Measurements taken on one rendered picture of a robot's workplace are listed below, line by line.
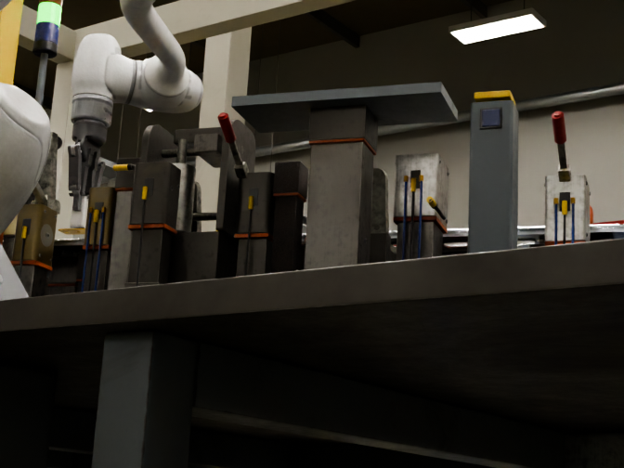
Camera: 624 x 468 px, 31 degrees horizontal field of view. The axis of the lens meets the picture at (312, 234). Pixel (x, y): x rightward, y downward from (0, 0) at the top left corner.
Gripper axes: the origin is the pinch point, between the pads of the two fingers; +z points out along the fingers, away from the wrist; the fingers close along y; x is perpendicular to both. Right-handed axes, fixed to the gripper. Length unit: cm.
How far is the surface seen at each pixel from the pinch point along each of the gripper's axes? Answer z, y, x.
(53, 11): -82, 61, 53
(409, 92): -6, -40, -83
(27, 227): 8.5, -20.3, -0.3
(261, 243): 14, -24, -52
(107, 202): 5.0, -23.1, -19.3
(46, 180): -2.5, -16.0, -0.8
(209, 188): -222, 679, 280
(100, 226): 9.6, -23.1, -18.4
